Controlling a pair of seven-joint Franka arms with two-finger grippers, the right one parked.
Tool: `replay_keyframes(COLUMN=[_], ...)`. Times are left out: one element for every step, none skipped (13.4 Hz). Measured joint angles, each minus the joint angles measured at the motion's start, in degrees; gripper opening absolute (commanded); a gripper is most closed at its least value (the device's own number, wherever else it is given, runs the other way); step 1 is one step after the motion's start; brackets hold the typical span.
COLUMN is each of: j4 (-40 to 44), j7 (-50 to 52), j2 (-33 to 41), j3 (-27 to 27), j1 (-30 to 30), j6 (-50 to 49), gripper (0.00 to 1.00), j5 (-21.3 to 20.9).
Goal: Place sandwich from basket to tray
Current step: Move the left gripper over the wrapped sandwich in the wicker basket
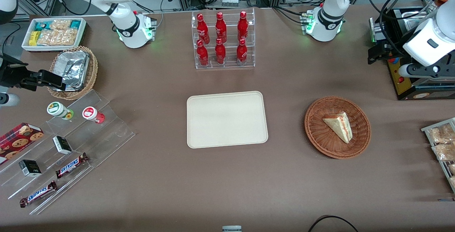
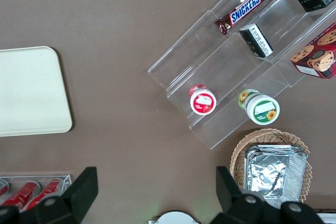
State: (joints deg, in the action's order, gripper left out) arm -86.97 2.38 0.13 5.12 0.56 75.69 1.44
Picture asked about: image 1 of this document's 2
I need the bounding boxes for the beige plastic tray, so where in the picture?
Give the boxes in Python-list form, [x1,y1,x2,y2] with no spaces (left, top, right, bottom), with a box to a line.
[187,91,268,149]

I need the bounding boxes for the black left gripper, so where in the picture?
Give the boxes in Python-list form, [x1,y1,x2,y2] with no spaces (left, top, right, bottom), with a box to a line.
[368,42,410,65]

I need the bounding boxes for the snickers chocolate bar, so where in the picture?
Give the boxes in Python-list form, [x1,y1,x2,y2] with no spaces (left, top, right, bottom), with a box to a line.
[20,181,58,208]
[55,153,89,179]

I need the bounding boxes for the aluminium foil containers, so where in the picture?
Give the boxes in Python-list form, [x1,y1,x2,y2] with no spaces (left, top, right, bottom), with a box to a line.
[53,51,90,91]

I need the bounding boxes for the white rectangular snack bin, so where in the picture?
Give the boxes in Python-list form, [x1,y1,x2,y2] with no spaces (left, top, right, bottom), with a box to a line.
[21,17,87,52]

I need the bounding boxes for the large clear puffed snack bag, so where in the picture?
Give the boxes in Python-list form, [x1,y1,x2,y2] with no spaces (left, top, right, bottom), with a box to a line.
[37,28,78,46]

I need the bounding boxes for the clear acrylic bottle rack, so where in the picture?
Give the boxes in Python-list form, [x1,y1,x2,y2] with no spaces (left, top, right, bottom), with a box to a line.
[191,8,256,70]

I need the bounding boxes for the small clear puffed snack bag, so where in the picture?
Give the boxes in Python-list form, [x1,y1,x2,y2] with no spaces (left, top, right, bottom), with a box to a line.
[50,19,72,30]

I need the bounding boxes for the red tartan cookie box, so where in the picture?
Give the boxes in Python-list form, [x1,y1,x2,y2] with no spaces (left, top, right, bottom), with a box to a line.
[0,123,44,165]

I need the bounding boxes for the triangle sandwich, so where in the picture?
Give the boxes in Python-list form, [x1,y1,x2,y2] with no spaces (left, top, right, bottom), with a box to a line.
[322,111,353,144]

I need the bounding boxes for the grey wire rack tray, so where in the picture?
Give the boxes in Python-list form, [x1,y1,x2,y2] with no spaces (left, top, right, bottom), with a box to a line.
[421,118,455,193]

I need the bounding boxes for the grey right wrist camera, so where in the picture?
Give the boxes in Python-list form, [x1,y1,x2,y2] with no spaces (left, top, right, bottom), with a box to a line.
[0,93,20,107]

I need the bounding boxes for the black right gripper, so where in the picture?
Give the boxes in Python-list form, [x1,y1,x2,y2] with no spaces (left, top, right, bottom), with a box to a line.
[0,54,67,91]

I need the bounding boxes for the black floor cable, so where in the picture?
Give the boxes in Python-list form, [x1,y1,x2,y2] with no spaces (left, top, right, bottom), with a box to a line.
[308,215,359,232]

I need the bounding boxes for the clear acrylic tiered stand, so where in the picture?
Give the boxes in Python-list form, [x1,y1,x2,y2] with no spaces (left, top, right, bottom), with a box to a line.
[0,89,135,215]

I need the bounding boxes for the steel food pan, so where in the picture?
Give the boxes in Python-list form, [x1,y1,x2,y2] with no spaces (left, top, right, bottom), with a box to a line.
[401,10,432,32]

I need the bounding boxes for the green lid yoghurt cup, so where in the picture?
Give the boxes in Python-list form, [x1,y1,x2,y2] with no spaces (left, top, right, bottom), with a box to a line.
[47,102,74,120]

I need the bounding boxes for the red cola bottle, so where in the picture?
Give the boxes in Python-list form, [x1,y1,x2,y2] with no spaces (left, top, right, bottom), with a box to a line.
[236,38,248,63]
[237,11,248,42]
[215,38,226,64]
[215,12,227,43]
[196,39,209,66]
[197,14,210,44]

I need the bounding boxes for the black hot food display case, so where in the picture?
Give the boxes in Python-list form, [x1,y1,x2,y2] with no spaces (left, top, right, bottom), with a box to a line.
[369,0,455,101]

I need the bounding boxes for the red lid yoghurt cup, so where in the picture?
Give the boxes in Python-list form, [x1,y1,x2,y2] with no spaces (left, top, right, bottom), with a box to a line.
[82,107,105,124]

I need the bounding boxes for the brown round wicker basket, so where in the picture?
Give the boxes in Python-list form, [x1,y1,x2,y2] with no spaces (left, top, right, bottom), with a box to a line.
[304,96,371,159]

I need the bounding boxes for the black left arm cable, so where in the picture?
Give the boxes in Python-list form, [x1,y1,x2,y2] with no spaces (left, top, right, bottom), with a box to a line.
[366,0,445,53]

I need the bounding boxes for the small black box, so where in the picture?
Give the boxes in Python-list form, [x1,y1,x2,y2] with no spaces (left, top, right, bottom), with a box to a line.
[19,160,42,177]
[53,136,73,155]

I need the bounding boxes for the tan wicker basket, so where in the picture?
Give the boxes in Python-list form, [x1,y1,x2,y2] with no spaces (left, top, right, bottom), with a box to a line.
[47,46,98,100]

